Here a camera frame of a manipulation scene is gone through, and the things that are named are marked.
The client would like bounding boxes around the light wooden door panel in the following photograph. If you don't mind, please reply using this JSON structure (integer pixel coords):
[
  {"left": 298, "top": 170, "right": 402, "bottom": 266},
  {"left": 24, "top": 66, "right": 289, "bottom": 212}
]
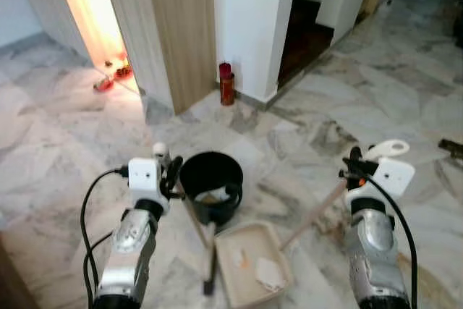
[{"left": 107, "top": 0, "right": 218, "bottom": 115}]

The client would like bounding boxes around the black plastic bucket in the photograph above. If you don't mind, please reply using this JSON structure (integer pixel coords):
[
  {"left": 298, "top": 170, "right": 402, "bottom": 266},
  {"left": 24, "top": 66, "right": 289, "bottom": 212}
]
[{"left": 178, "top": 151, "right": 245, "bottom": 227}]

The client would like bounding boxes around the dark wooden staircase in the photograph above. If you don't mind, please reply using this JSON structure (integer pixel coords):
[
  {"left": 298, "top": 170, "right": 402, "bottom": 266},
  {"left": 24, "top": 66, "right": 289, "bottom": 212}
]
[{"left": 278, "top": 0, "right": 335, "bottom": 87}]

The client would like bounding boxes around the red slipper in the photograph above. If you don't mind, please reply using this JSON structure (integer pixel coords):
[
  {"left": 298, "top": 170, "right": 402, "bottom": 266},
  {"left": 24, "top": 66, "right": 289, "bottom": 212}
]
[{"left": 112, "top": 63, "right": 135, "bottom": 82}]

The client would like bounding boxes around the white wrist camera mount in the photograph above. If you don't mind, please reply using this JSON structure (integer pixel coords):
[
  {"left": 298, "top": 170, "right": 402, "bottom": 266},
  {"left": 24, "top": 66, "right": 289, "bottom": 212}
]
[
  {"left": 347, "top": 156, "right": 417, "bottom": 212},
  {"left": 128, "top": 156, "right": 171, "bottom": 214}
]

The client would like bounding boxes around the wooden-handled broom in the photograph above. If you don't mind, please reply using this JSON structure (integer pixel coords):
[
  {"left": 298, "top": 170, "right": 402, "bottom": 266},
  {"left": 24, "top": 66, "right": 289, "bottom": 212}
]
[{"left": 151, "top": 143, "right": 219, "bottom": 297}]

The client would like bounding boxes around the red canister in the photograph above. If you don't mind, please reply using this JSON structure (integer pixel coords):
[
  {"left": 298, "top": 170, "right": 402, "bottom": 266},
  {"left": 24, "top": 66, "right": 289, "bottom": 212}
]
[{"left": 218, "top": 62, "right": 237, "bottom": 106}]

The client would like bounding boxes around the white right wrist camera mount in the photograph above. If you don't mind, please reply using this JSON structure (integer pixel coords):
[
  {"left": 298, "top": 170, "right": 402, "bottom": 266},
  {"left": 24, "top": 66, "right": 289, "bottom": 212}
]
[{"left": 347, "top": 156, "right": 417, "bottom": 212}]

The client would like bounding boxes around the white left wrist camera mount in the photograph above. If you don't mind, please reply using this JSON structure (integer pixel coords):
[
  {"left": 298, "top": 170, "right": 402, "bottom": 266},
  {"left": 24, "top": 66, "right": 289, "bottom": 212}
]
[{"left": 128, "top": 156, "right": 171, "bottom": 214}]

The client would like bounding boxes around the white paper tag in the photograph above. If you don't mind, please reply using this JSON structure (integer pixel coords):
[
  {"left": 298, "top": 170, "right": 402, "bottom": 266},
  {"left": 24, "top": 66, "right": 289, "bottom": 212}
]
[{"left": 254, "top": 256, "right": 287, "bottom": 289}]

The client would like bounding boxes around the beige long-handled dustpan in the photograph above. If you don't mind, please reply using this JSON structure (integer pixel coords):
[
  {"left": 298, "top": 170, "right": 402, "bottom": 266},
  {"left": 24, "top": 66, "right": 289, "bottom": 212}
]
[{"left": 214, "top": 140, "right": 412, "bottom": 309}]

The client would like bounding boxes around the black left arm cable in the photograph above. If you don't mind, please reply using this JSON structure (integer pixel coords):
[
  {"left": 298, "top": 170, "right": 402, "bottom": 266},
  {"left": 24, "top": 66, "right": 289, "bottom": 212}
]
[{"left": 80, "top": 166, "right": 131, "bottom": 309}]

